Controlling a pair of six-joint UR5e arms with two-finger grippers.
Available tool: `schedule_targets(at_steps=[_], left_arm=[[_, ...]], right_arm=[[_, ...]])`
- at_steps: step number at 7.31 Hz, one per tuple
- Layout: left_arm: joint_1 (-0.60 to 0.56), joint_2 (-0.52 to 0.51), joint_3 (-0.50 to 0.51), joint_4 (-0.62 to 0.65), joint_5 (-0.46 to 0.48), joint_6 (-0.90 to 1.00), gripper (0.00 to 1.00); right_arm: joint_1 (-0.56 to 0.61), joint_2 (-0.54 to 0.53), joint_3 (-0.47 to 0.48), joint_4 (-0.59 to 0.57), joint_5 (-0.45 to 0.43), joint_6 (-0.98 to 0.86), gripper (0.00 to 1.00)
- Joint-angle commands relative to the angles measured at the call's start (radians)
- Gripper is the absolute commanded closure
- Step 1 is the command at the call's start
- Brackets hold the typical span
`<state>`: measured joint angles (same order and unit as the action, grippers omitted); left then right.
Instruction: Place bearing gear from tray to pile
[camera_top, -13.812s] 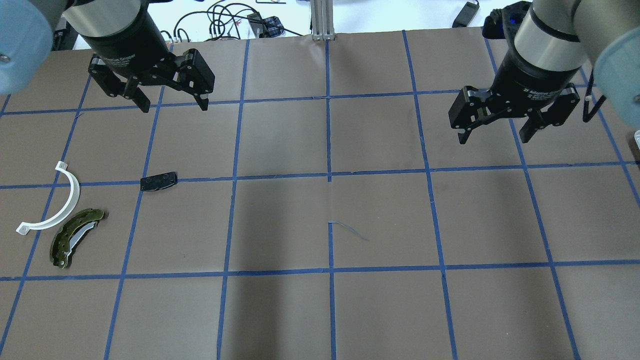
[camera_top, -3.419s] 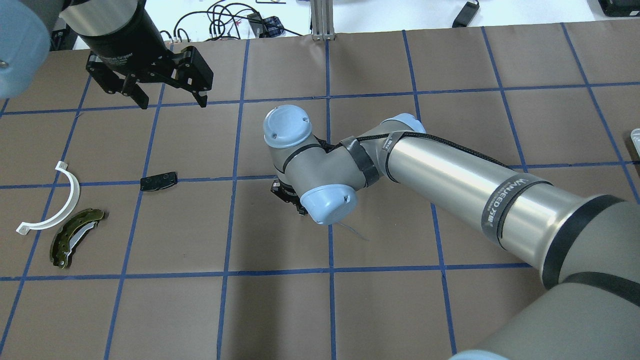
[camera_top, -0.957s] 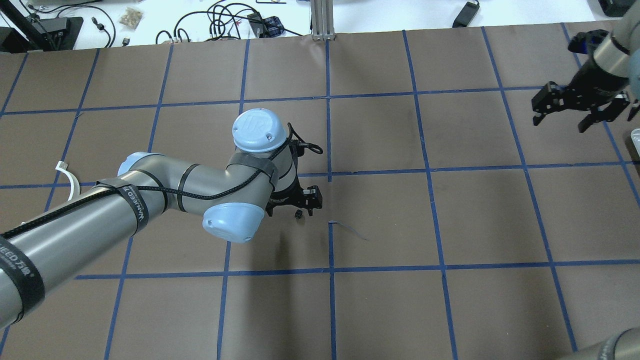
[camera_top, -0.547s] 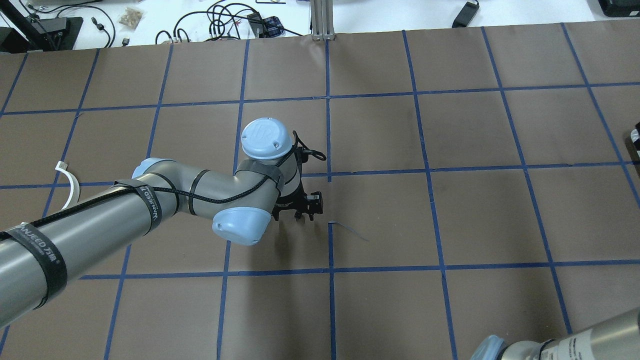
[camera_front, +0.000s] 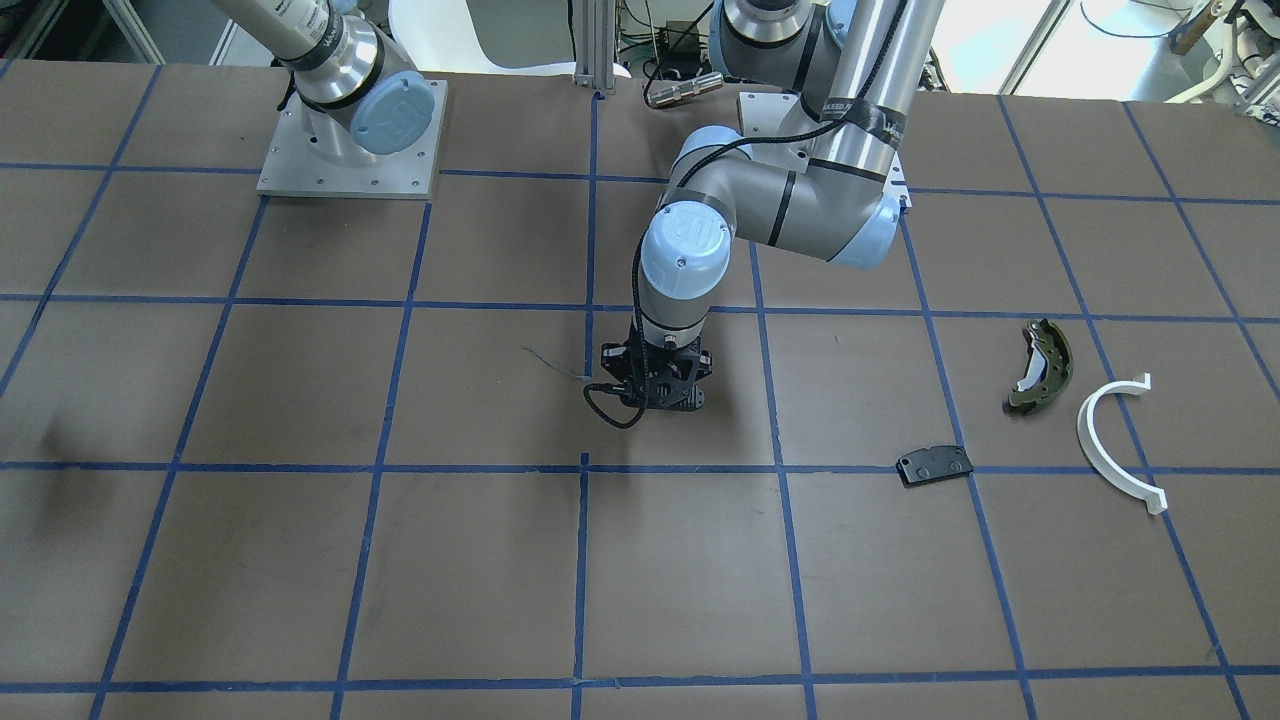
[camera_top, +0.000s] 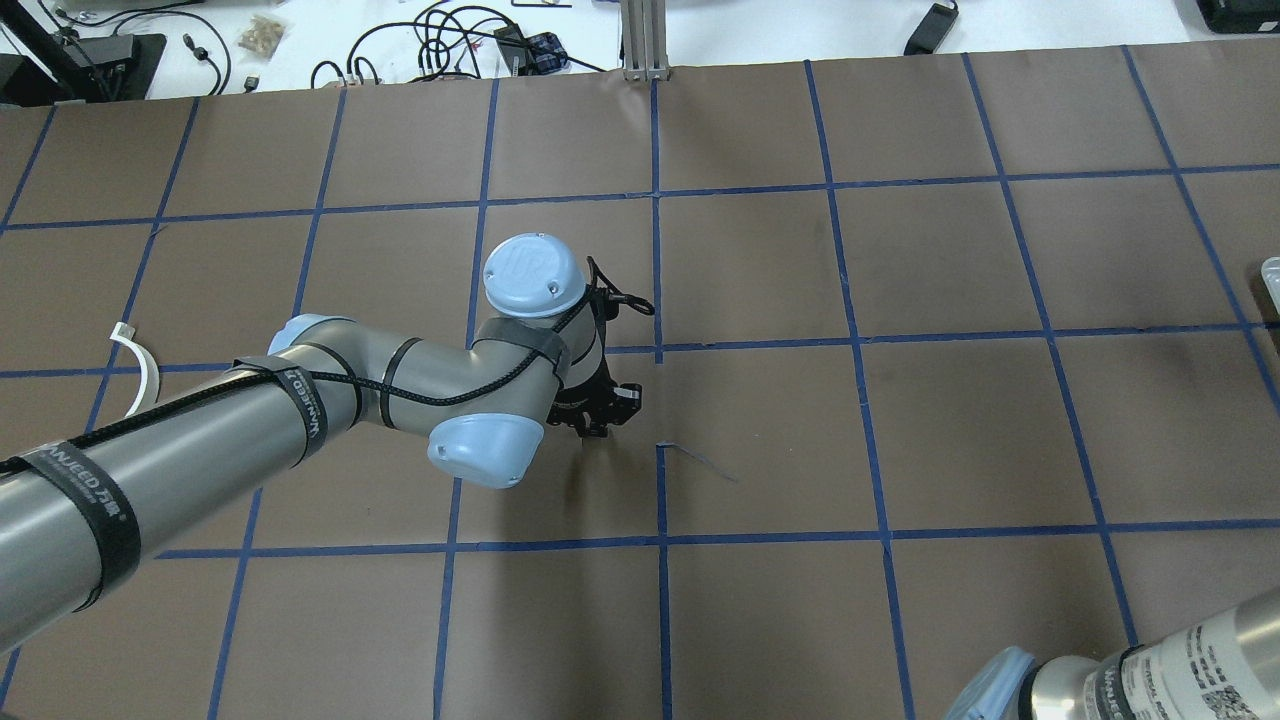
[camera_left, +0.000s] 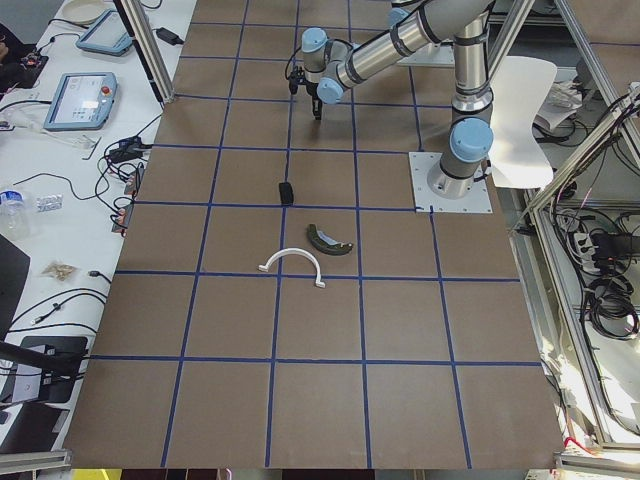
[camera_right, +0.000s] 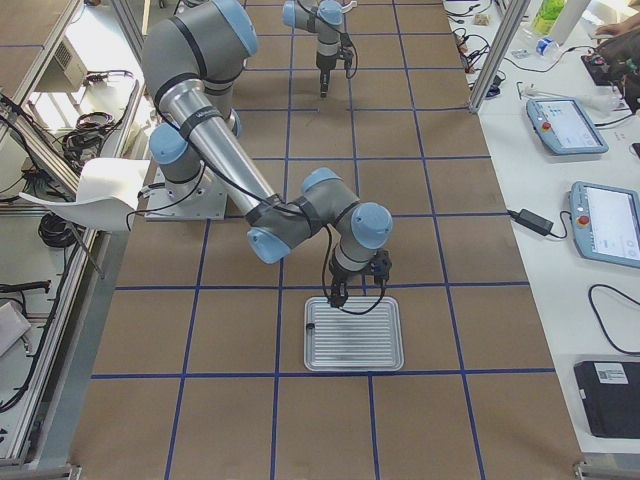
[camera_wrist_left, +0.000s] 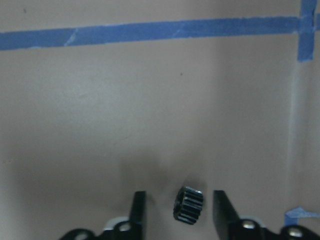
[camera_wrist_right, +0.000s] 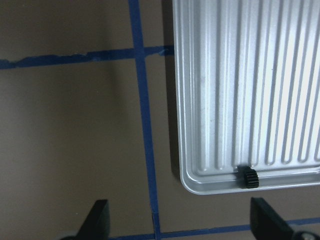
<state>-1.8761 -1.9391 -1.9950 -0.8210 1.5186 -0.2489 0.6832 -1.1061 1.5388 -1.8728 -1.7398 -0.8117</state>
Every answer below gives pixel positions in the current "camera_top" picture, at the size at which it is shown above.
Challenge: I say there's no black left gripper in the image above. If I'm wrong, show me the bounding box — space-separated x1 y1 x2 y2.
547 354 643 439

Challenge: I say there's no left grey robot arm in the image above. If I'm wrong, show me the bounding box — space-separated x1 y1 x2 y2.
1 233 655 651

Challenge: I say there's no silver metal tray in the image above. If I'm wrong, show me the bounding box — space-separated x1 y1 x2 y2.
1254 256 1280 323

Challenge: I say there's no white curved plastic part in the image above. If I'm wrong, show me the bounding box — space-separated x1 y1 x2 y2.
109 322 161 416

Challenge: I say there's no bag of small parts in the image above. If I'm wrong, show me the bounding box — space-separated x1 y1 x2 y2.
236 14 287 60

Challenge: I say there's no black power adapter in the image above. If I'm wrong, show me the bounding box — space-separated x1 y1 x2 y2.
902 1 960 56

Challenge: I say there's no black monitor stand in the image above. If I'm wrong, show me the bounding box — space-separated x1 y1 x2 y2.
1 1 168 108

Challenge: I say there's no aluminium frame post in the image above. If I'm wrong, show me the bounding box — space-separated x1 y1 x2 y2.
618 0 671 82

